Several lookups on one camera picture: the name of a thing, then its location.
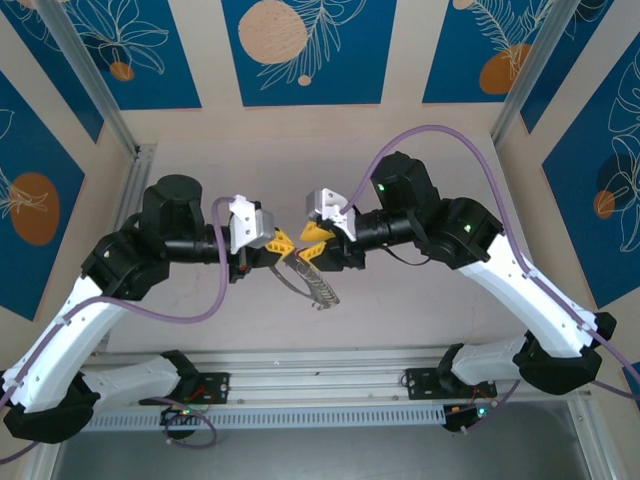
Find long aluminium base rail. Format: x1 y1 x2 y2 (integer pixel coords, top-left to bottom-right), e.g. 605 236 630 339
79 347 596 409

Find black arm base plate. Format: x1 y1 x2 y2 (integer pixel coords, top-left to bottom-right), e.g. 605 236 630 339
138 371 232 407
403 367 500 401

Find slotted grey cable duct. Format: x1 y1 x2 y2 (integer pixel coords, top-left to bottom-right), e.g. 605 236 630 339
63 405 447 432

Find blue poster small orange circle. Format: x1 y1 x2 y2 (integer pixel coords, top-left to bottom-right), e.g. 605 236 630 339
62 0 203 112

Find blue poster pale peach circle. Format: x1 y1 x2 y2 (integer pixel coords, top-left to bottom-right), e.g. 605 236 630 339
221 0 399 108

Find controller board with green LED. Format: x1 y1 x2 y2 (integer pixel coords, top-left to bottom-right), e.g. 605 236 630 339
442 402 501 434
159 405 211 432

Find blue poster orange circle fern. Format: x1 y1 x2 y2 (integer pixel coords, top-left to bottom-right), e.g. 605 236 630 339
422 0 556 105

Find blue poster corner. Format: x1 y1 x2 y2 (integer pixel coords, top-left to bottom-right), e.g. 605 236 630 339
621 362 640 397

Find blue poster white leaves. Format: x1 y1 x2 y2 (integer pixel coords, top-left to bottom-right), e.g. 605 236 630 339
519 0 640 136

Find aluminium side floor rail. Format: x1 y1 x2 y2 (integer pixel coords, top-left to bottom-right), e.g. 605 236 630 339
94 143 159 351

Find blue poster dark circle flower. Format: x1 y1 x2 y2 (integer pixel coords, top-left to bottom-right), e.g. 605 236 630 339
542 47 640 310

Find blue poster white line drawing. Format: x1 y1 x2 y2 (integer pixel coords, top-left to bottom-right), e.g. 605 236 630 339
0 0 106 145

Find aluminium frame post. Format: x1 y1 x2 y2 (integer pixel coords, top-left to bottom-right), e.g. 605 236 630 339
19 439 69 480
489 0 571 146
567 397 614 480
34 0 157 161

